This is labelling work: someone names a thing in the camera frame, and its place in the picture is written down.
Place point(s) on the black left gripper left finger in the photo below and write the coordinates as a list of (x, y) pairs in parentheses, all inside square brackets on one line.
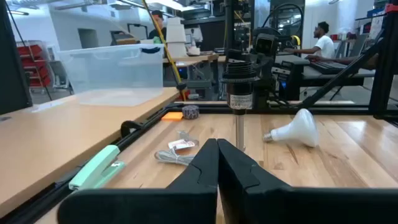
[(186, 205)]

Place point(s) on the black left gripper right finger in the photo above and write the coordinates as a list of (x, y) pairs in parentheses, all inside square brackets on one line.
[(280, 205)]

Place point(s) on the round wooden lamp base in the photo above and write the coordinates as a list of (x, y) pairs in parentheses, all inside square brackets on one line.
[(239, 93)]

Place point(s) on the white flood light bulb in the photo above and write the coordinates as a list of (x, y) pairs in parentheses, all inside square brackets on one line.
[(298, 130)]

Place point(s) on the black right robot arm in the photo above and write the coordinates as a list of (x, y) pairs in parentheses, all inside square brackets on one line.
[(264, 90)]

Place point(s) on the black workbench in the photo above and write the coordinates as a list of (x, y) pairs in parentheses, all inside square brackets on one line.
[(292, 77)]

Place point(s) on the person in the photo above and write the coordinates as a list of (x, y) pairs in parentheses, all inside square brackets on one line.
[(325, 45), (158, 31)]

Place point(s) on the background wooden table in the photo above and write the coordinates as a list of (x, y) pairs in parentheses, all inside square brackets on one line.
[(199, 58)]

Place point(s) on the black pole clamp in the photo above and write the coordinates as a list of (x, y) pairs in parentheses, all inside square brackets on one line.
[(181, 86)]

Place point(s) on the orange sticky note pad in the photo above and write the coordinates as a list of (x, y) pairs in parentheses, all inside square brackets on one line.
[(172, 116)]

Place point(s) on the dark patterned ball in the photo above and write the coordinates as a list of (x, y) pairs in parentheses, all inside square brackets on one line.
[(190, 112)]

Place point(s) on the yellow pole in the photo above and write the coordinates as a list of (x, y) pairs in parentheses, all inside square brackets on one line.
[(176, 74)]

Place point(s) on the white stacked buckets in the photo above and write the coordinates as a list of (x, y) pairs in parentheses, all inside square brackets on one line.
[(176, 37)]

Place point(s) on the mint green stapler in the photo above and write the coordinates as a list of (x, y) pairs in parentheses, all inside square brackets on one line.
[(93, 169)]

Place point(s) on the clear plastic storage bin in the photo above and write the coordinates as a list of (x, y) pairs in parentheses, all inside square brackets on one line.
[(115, 74)]

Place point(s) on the light wooden desk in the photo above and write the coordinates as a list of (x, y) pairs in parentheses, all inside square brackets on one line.
[(46, 140)]

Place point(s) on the black partition panel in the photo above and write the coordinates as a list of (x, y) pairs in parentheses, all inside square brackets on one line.
[(12, 62)]

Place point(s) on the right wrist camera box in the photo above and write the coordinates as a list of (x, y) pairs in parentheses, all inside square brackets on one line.
[(265, 45)]

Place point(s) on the black aluminium table frame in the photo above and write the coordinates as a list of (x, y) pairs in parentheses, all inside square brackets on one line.
[(326, 109)]

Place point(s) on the black frame bracket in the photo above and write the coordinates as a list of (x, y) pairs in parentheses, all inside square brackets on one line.
[(126, 126)]

